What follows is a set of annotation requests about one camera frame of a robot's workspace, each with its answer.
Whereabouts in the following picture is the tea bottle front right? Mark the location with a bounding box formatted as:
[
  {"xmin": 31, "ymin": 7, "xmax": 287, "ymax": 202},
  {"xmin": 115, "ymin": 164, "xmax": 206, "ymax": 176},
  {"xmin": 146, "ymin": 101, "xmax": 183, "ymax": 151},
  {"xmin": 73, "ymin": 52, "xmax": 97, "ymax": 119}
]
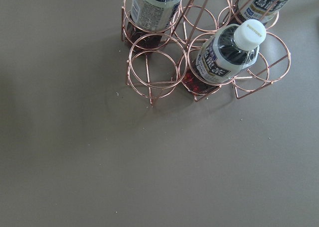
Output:
[{"xmin": 183, "ymin": 19, "xmax": 266, "ymax": 95}]

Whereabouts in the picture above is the tea bottle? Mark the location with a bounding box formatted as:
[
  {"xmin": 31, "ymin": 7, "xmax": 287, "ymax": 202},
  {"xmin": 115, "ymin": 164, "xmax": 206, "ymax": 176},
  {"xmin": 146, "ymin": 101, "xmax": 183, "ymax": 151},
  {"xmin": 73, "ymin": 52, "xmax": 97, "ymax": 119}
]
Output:
[
  {"xmin": 183, "ymin": 19, "xmax": 266, "ymax": 95},
  {"xmin": 232, "ymin": 0, "xmax": 289, "ymax": 25},
  {"xmin": 127, "ymin": 0, "xmax": 181, "ymax": 53}
]

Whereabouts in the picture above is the tea bottle left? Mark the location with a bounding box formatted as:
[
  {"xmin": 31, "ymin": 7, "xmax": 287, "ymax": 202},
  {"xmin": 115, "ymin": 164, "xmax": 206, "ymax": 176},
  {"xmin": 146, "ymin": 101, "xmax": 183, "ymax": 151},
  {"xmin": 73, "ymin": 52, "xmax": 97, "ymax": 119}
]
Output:
[{"xmin": 127, "ymin": 0, "xmax": 181, "ymax": 53}]

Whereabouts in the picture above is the tea bottle back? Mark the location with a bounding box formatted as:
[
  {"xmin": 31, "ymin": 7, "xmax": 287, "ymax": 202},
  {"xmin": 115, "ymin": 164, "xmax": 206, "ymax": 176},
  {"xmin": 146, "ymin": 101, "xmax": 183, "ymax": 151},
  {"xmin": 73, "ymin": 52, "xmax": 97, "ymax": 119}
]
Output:
[{"xmin": 232, "ymin": 0, "xmax": 289, "ymax": 25}]

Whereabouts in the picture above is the copper wire bottle rack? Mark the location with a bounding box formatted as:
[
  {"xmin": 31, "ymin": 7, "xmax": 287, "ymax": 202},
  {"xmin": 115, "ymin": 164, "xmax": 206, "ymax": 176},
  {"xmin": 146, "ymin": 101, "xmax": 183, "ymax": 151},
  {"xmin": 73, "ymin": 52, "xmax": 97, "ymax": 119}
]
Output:
[{"xmin": 121, "ymin": 0, "xmax": 291, "ymax": 104}]

